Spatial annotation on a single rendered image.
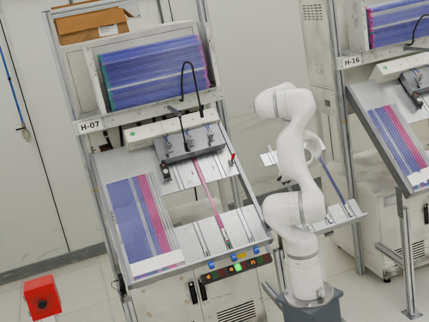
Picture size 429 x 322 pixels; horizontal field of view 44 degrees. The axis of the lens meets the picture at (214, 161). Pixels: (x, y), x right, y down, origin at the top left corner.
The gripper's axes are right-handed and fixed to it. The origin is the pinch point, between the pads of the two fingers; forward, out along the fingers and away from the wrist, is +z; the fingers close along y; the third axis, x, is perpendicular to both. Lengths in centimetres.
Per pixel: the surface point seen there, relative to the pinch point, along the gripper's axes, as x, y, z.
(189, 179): -16.7, 42.8, 9.3
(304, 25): -96, -60, 23
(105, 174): -32, 81, 12
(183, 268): 25, 61, 1
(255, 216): 11.4, 19.8, 4.4
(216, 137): -33.6, 23.1, 6.1
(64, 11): -99, 80, -29
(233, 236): 17.9, 33.3, 3.3
